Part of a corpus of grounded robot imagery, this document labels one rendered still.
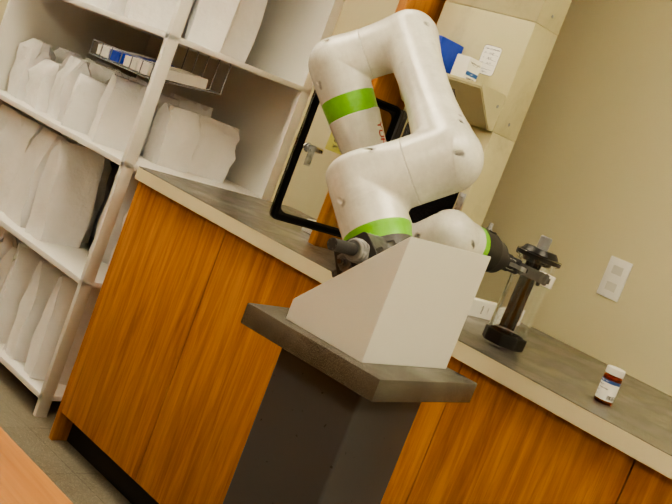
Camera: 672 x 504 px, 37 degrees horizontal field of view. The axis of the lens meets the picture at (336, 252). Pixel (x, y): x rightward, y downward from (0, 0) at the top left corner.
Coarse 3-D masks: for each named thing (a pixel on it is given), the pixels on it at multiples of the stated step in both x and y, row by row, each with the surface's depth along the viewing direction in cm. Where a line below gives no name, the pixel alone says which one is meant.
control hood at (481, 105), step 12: (456, 84) 260; (468, 84) 257; (480, 84) 254; (456, 96) 263; (468, 96) 259; (480, 96) 256; (492, 96) 258; (504, 96) 261; (468, 108) 262; (480, 108) 259; (492, 108) 260; (468, 120) 265; (480, 120) 261; (492, 120) 261
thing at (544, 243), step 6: (540, 240) 232; (546, 240) 232; (522, 246) 233; (528, 246) 231; (534, 246) 231; (540, 246) 232; (546, 246) 232; (534, 252) 229; (540, 252) 229; (546, 252) 230; (552, 258) 230
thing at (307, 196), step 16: (320, 112) 267; (384, 112) 279; (320, 128) 268; (384, 128) 281; (304, 144) 267; (320, 144) 270; (336, 144) 273; (288, 160) 266; (304, 160) 269; (320, 160) 272; (304, 176) 270; (320, 176) 274; (288, 192) 269; (304, 192) 272; (320, 192) 275; (288, 208) 271; (304, 208) 274; (320, 208) 277; (336, 224) 283
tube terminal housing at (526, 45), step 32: (448, 32) 278; (480, 32) 271; (512, 32) 264; (544, 32) 263; (512, 64) 262; (544, 64) 268; (512, 96) 264; (480, 128) 266; (512, 128) 268; (480, 192) 269; (480, 224) 274
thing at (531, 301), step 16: (528, 256) 229; (512, 288) 231; (528, 288) 230; (544, 288) 231; (512, 304) 231; (528, 304) 230; (496, 320) 233; (512, 320) 231; (528, 320) 231; (512, 336) 231
